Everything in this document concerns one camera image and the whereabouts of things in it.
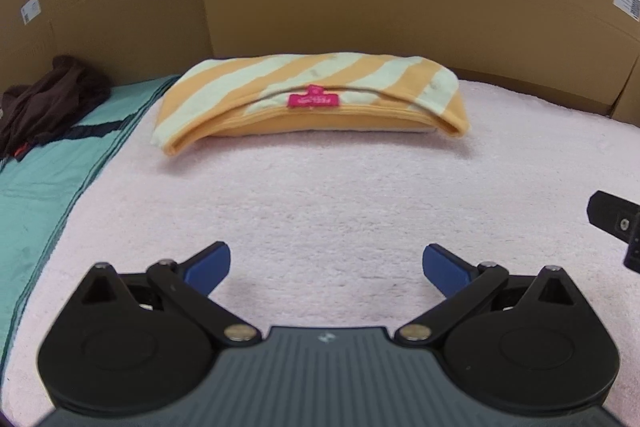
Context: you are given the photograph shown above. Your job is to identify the orange white striped shirt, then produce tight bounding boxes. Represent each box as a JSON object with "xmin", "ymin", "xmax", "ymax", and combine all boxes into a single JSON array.
[{"xmin": 151, "ymin": 52, "xmax": 472, "ymax": 156}]

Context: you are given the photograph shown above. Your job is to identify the dark brown cloth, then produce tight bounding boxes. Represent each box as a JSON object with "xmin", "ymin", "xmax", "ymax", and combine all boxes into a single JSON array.
[{"xmin": 0, "ymin": 55, "xmax": 112, "ymax": 164}]

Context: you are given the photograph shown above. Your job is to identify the pink towel blanket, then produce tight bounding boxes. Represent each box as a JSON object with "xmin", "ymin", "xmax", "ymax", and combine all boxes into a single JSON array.
[{"xmin": 0, "ymin": 79, "xmax": 640, "ymax": 426}]

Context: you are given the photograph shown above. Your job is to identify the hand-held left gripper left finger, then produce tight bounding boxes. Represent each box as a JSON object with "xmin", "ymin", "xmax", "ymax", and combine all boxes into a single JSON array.
[{"xmin": 79, "ymin": 242, "xmax": 262, "ymax": 349}]

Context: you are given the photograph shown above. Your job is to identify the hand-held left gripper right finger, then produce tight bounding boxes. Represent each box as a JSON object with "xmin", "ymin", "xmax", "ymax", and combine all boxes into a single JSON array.
[{"xmin": 394, "ymin": 243, "xmax": 577, "ymax": 348}]

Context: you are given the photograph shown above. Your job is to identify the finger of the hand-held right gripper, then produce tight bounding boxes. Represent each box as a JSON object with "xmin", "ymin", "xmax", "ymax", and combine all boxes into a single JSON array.
[{"xmin": 586, "ymin": 190, "xmax": 640, "ymax": 274}]

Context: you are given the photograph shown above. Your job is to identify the teal blanket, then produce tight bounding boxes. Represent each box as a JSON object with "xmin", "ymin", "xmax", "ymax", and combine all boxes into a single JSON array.
[{"xmin": 0, "ymin": 74, "xmax": 182, "ymax": 360}]

